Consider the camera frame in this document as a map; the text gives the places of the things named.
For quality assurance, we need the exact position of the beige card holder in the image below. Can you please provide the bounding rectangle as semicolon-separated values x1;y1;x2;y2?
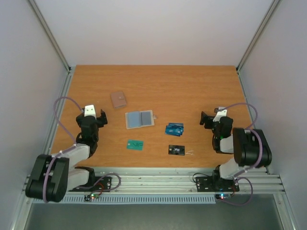
125;110;154;129

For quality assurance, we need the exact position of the black VIP credit card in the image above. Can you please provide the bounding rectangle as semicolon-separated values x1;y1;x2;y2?
168;145;185;156

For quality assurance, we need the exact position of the teal credit card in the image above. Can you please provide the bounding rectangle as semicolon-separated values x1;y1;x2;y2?
127;139;144;151

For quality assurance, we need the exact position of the light blue credit card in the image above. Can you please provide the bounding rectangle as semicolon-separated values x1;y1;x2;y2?
174;125;184;136

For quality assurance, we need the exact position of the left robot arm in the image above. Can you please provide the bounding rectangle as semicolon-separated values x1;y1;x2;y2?
25;106;107;203

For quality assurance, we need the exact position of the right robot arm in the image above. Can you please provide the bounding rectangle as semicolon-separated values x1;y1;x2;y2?
199;110;272;192

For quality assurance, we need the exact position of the brown card holder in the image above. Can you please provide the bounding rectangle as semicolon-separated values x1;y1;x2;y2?
110;91;127;109

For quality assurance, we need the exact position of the right circuit board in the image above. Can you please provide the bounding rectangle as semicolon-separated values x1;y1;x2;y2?
215;193;233;200

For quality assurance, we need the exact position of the circuit board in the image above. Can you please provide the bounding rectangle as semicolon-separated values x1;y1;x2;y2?
215;193;233;200
84;194;100;202

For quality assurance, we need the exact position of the left circuit board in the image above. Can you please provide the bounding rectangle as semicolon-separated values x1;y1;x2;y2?
84;194;100;202

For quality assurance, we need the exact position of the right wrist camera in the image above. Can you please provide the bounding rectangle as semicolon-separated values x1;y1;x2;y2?
213;107;227;122

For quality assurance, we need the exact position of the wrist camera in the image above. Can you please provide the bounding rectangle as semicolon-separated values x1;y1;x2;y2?
83;104;96;119
213;107;227;122

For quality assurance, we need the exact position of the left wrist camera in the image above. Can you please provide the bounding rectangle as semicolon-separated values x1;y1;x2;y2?
83;104;96;119

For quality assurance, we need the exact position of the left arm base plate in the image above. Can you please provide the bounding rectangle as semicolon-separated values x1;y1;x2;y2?
69;176;112;192

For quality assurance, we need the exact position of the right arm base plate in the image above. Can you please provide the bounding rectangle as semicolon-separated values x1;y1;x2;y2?
195;176;240;192

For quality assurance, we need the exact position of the aluminium rail frame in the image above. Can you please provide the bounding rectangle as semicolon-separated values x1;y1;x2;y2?
22;166;286;195

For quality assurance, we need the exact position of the grey slotted cable duct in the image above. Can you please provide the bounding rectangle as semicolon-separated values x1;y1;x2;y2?
32;195;216;205

